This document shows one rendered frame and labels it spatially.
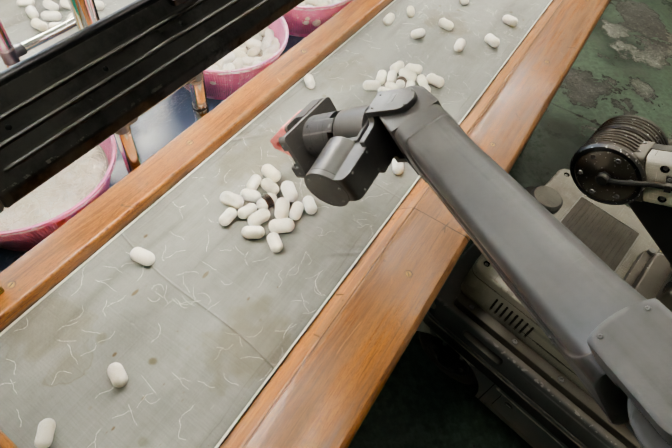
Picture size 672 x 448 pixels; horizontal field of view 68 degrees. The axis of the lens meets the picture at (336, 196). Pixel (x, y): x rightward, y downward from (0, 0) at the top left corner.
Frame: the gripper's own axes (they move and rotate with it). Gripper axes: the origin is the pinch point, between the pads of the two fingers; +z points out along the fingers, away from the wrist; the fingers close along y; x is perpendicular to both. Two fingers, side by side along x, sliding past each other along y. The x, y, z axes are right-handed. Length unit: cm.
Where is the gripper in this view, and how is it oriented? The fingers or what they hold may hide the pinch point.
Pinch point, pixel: (276, 142)
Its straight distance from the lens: 73.7
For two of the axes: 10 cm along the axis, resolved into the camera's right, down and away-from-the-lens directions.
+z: -7.0, 0.2, 7.2
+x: 4.7, 7.7, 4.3
